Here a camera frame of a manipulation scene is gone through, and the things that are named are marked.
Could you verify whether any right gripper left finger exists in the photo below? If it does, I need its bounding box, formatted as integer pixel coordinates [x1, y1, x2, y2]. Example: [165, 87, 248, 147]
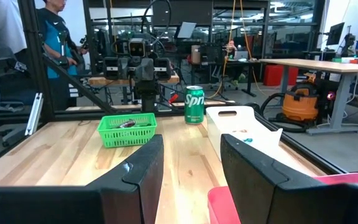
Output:
[0, 134, 165, 224]

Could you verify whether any shiny dark foil candy wrapper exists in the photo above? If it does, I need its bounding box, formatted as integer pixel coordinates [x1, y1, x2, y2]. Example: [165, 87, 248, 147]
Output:
[119, 119, 137, 129]

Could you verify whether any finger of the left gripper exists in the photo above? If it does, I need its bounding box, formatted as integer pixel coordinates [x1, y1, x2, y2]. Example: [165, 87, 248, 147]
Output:
[117, 57, 131, 79]
[134, 57, 155, 83]

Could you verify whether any person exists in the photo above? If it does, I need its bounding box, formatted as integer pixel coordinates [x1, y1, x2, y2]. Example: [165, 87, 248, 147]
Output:
[0, 0, 27, 54]
[35, 0, 89, 110]

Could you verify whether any orange shop vacuum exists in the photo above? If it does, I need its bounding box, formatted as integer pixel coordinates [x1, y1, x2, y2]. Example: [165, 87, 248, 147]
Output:
[282, 82, 320, 123]

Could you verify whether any green plastic basket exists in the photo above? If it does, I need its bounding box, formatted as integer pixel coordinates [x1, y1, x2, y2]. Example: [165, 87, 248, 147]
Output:
[96, 112, 158, 149]

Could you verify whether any grey laptop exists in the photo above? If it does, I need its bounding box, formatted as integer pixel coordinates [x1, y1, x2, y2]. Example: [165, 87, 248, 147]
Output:
[234, 50, 249, 61]

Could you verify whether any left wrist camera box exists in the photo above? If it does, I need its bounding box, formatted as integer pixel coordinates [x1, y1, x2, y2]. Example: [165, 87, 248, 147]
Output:
[128, 37, 146, 58]

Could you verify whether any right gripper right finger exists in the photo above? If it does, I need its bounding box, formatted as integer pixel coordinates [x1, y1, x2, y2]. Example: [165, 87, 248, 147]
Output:
[220, 133, 358, 224]

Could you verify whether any yellow hanging cable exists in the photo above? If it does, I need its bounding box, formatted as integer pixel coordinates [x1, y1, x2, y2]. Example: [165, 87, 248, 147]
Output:
[209, 0, 262, 100]

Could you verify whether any black vacuum hose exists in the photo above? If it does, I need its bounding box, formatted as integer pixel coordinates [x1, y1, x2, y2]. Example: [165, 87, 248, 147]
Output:
[259, 92, 309, 134]

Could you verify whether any white tilted panel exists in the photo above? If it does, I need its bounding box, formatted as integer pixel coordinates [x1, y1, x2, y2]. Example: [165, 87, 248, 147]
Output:
[177, 21, 198, 39]

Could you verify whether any black desk monitor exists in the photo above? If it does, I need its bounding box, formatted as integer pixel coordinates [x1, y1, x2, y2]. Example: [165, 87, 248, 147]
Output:
[326, 22, 346, 47]

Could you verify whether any green Sprite can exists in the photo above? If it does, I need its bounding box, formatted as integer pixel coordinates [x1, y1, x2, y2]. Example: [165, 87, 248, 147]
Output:
[183, 85, 205, 125]

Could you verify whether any black frame post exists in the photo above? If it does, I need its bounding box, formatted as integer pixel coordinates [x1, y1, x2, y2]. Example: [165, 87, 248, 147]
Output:
[17, 0, 56, 121]

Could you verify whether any large dark wall screen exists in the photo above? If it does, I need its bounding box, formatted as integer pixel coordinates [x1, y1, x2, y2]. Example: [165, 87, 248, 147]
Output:
[152, 0, 214, 26]

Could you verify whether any black diagonal frame strut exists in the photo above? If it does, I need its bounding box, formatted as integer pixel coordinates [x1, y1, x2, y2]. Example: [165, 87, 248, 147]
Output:
[42, 53, 117, 114]

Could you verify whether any light wooden desk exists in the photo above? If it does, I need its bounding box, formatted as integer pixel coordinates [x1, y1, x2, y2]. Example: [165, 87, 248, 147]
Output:
[259, 58, 358, 136]

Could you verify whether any black frame rail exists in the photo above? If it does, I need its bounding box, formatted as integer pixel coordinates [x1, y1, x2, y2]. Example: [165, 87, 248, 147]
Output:
[53, 104, 254, 121]
[252, 110, 349, 175]

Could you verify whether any wooden background table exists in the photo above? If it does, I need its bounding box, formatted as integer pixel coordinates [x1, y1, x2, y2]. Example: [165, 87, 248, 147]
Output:
[88, 72, 180, 105]

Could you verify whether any red box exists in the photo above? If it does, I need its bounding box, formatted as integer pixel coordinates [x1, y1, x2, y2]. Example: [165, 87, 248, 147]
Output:
[263, 64, 300, 86]

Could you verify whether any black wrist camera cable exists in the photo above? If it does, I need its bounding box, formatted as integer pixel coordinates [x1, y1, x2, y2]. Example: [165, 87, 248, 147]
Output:
[140, 0, 173, 47]

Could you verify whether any white plastic bin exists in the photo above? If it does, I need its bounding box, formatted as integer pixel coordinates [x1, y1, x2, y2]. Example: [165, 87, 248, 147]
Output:
[205, 105, 284, 162]

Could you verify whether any aluminium bracket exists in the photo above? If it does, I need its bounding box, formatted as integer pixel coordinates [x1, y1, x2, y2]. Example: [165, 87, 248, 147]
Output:
[24, 92, 44, 136]

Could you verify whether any pink plastic basket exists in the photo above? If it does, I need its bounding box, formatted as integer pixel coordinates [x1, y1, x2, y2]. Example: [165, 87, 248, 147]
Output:
[207, 172, 358, 224]

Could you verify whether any brown cardboard box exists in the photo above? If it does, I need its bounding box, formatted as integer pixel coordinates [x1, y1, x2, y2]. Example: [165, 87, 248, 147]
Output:
[191, 45, 201, 65]

